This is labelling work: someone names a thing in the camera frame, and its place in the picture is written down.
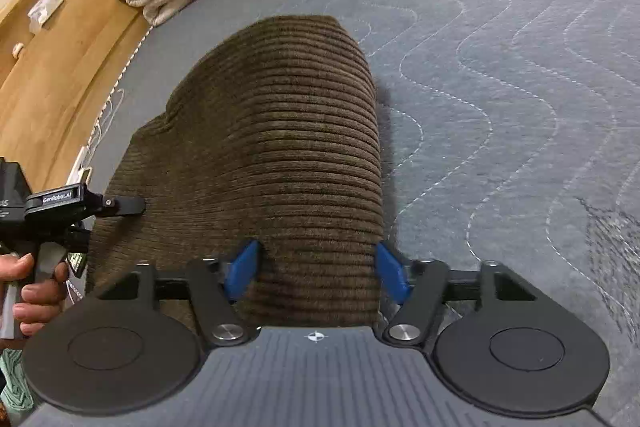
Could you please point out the small white box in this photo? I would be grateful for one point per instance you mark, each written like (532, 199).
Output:
(44, 13)

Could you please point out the teal cloth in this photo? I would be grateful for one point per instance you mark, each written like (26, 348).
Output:
(15, 382)

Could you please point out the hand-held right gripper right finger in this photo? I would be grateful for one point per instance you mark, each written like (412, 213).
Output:
(392, 274)

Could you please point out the grey quilted mattress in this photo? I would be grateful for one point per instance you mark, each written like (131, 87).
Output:
(500, 82)

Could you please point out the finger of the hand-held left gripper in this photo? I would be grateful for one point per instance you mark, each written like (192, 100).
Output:
(125, 205)

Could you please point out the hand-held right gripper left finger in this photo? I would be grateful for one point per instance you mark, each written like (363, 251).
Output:
(242, 269)

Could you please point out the person's left hand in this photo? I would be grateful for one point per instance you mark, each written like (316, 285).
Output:
(42, 297)

